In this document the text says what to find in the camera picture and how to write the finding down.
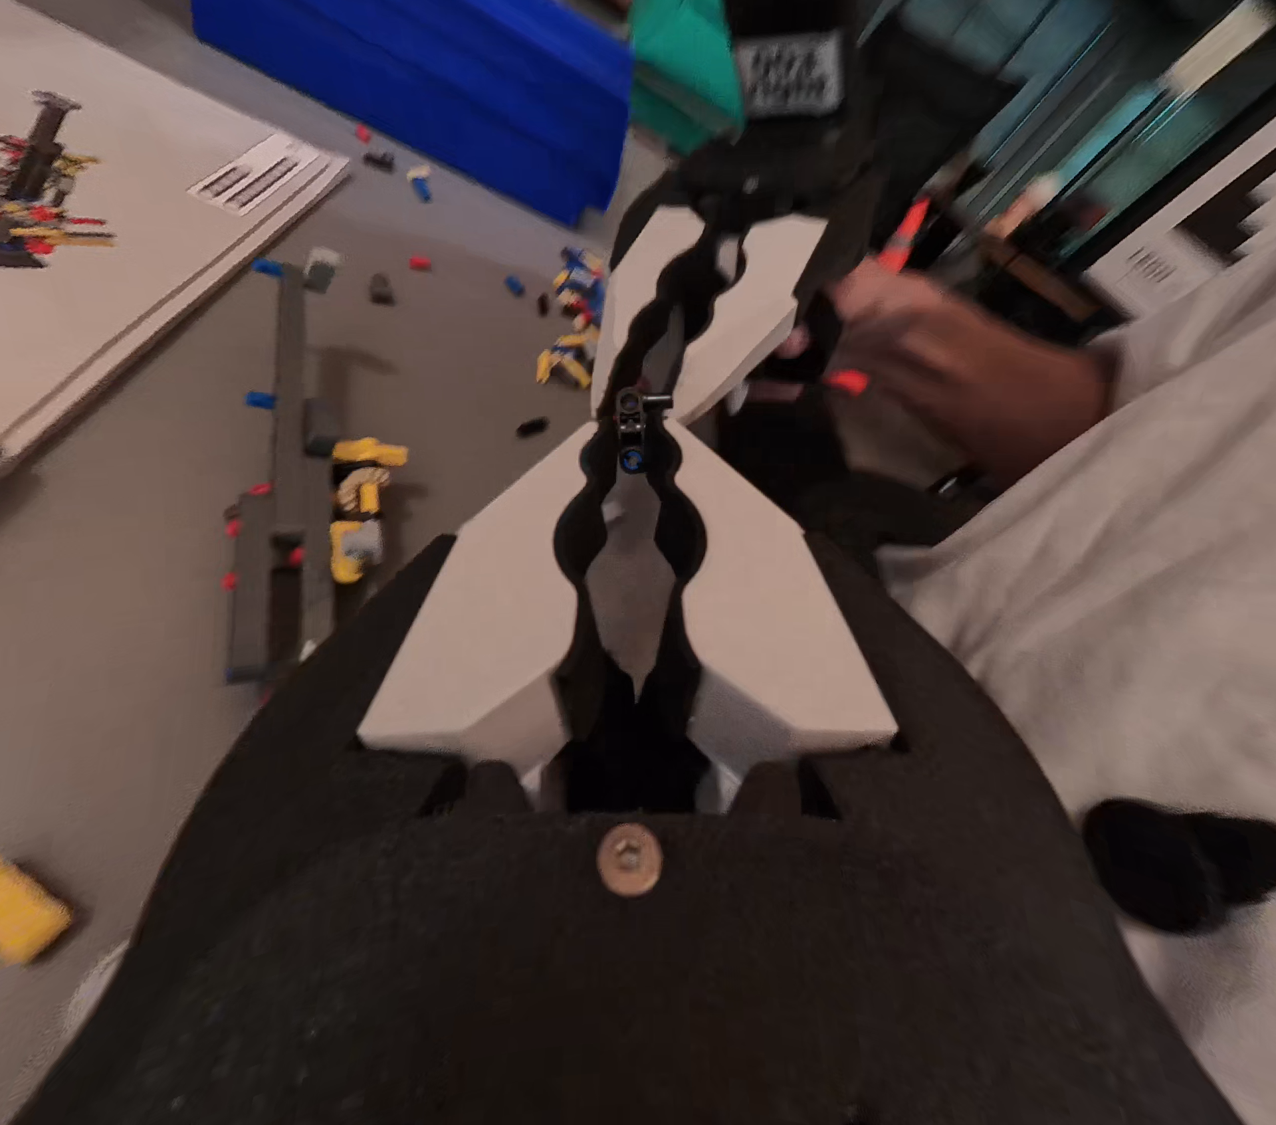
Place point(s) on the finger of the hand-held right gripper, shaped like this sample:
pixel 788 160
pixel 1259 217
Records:
pixel 758 297
pixel 628 278

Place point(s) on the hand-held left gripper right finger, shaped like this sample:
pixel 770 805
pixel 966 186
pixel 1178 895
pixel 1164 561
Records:
pixel 788 647

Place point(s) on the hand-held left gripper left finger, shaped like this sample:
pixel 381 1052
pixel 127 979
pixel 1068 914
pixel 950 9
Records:
pixel 469 647

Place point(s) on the black lego connector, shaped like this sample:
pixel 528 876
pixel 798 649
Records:
pixel 631 437

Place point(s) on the long grey Technic assembly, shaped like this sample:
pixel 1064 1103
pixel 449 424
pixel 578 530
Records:
pixel 290 448

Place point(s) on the lego instruction booklet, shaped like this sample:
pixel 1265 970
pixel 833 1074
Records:
pixel 130 248

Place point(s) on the person's right forearm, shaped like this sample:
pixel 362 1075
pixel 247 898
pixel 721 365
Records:
pixel 1037 408

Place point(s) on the scattered small lego pieces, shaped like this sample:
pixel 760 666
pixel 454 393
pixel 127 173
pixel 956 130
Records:
pixel 573 318

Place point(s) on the dark grey lego piece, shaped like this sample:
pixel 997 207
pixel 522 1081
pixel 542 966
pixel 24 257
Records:
pixel 381 288

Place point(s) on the pile of lego beams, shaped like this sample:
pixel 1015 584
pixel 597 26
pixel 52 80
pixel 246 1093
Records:
pixel 30 911

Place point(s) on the green felt bag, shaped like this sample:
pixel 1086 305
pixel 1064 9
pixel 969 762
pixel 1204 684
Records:
pixel 683 28

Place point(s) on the orange white object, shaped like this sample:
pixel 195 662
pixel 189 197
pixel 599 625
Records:
pixel 903 238

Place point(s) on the blue plastic bin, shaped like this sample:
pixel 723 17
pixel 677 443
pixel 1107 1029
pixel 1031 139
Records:
pixel 399 49

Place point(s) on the white sign black marker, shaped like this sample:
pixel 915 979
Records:
pixel 1176 248

